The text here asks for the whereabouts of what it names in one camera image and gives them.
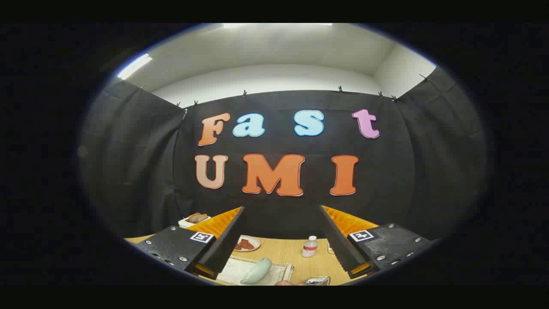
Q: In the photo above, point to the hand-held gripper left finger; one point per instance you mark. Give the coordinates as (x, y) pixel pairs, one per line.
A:
(223, 244)

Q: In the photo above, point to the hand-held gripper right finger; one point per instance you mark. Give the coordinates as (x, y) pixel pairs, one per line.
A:
(339, 244)

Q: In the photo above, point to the light green plate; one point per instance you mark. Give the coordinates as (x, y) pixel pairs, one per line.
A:
(257, 271)

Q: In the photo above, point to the small beige plate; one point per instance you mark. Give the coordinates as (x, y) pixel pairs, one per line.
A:
(255, 243)

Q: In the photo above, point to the clear water bottle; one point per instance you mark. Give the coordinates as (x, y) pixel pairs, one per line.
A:
(309, 248)

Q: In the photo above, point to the toast slices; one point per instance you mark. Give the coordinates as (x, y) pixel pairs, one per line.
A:
(197, 217)

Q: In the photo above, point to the white toaster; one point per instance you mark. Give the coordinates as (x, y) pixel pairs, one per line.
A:
(185, 222)

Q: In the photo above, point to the ceiling light strip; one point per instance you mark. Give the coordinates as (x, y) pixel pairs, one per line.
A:
(134, 66)

